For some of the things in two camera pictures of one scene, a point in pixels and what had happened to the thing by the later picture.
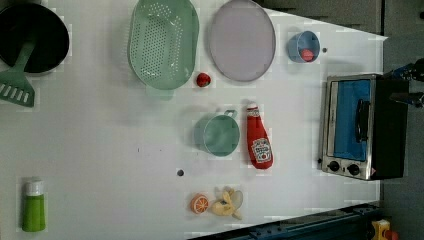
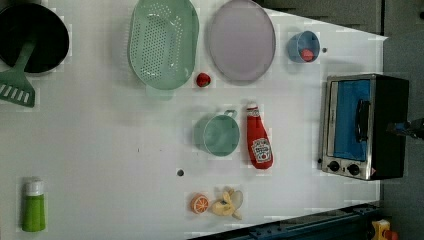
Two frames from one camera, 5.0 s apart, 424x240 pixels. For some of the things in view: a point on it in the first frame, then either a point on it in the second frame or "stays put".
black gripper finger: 409,98 to 415,127
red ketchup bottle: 259,140 stays put
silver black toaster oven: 363,132 stays put
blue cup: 300,41 stays put
